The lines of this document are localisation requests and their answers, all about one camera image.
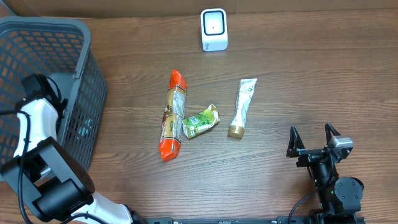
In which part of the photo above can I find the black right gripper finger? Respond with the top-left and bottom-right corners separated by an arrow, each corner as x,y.
325,122 -> 340,145
286,126 -> 305,157

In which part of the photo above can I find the white tube gold cap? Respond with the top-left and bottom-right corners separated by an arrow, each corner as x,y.
228,78 -> 257,139

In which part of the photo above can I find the green drink carton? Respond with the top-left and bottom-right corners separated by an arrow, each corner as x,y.
182,104 -> 220,139

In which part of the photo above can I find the orange spaghetti packet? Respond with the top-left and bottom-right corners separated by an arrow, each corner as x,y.
159,70 -> 187,161

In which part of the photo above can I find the mint green tissue pack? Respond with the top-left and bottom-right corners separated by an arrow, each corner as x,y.
77,119 -> 93,138

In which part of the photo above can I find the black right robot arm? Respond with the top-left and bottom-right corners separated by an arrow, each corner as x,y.
286,122 -> 364,223

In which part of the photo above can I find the white barcode scanner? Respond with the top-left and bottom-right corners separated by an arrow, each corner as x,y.
200,8 -> 228,52

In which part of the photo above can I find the grey plastic shopping basket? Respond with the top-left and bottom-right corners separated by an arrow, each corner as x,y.
1,16 -> 107,169

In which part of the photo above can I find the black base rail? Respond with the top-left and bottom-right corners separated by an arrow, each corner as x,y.
146,216 -> 366,224

